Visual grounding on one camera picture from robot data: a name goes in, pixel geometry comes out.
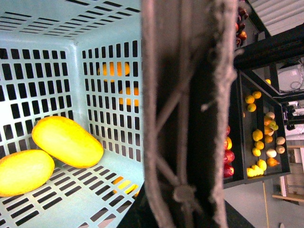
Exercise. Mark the brown basket handle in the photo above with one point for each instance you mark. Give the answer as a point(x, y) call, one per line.
point(188, 54)

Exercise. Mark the yellow mango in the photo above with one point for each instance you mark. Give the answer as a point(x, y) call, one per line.
point(67, 141)

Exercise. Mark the light blue plastic basket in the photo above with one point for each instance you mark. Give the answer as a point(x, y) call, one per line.
point(80, 59)

